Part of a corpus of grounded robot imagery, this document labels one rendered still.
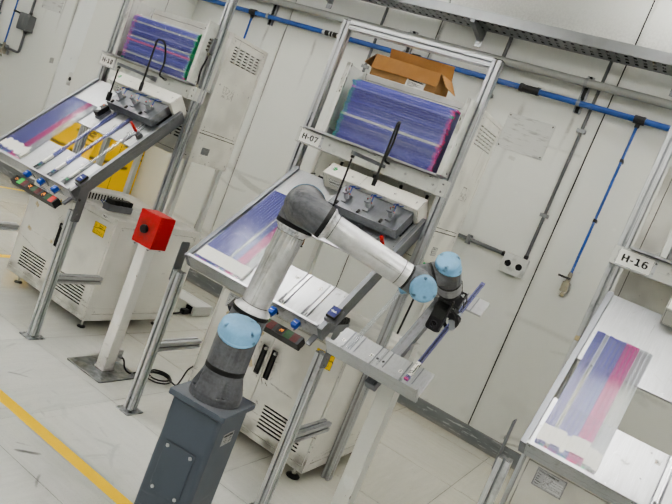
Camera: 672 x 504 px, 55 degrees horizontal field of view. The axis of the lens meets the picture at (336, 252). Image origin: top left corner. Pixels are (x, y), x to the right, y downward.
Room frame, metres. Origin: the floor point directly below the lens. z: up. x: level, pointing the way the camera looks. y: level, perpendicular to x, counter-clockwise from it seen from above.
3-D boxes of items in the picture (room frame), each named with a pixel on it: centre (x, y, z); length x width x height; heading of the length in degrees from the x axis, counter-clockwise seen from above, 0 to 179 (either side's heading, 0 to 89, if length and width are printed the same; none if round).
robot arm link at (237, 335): (1.75, 0.17, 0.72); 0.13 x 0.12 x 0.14; 3
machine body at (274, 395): (2.95, -0.05, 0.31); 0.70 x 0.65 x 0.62; 62
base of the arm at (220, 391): (1.74, 0.17, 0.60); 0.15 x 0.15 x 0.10
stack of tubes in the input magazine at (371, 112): (2.82, -0.04, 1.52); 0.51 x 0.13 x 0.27; 62
